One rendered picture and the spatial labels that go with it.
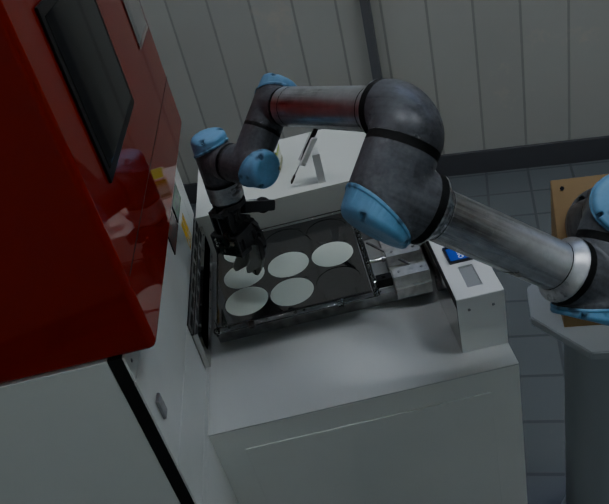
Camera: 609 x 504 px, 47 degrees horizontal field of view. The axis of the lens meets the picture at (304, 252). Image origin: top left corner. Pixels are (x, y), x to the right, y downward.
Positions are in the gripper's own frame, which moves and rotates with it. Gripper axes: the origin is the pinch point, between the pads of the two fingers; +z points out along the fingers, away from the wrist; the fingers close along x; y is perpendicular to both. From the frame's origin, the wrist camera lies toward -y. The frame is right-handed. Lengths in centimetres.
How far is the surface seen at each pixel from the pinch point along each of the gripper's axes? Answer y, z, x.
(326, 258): -12.0, 4.4, 10.9
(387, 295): -9.1, 10.2, 27.0
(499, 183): -193, 95, -8
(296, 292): 1.1, 4.4, 10.1
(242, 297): 6.0, 4.3, -1.6
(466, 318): 0.7, 3.5, 49.4
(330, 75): -181, 32, -83
